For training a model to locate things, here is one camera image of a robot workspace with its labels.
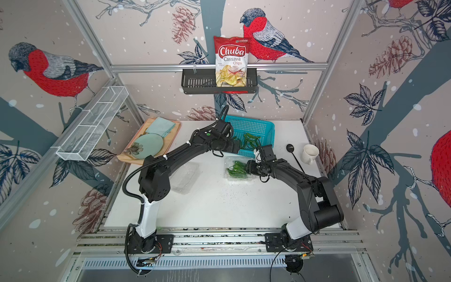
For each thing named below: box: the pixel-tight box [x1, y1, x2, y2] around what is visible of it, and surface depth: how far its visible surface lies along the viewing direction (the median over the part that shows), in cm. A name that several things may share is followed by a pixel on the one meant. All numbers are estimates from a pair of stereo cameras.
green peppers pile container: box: [226, 160, 248, 177], surface depth 97 cm
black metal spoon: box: [285, 143, 305, 174], surface depth 108 cm
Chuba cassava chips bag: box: [213, 35, 250, 88], surface depth 87 cm
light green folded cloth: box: [145, 116, 177, 138], surface depth 120 cm
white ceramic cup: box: [301, 143, 320, 166], surface depth 96 cm
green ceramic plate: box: [130, 133, 164, 159], surface depth 109 cm
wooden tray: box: [116, 116, 182, 166], surface depth 113 cm
